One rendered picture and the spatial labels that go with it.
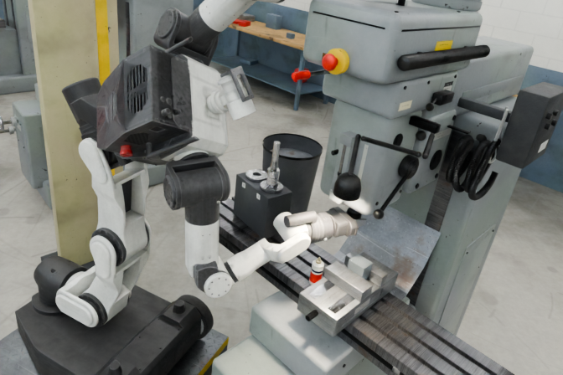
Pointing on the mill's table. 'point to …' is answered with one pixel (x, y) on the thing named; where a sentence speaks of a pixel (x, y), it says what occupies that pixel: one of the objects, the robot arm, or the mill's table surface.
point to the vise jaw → (348, 281)
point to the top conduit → (441, 57)
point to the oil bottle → (316, 270)
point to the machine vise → (343, 302)
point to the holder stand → (260, 202)
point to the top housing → (386, 35)
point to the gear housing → (388, 92)
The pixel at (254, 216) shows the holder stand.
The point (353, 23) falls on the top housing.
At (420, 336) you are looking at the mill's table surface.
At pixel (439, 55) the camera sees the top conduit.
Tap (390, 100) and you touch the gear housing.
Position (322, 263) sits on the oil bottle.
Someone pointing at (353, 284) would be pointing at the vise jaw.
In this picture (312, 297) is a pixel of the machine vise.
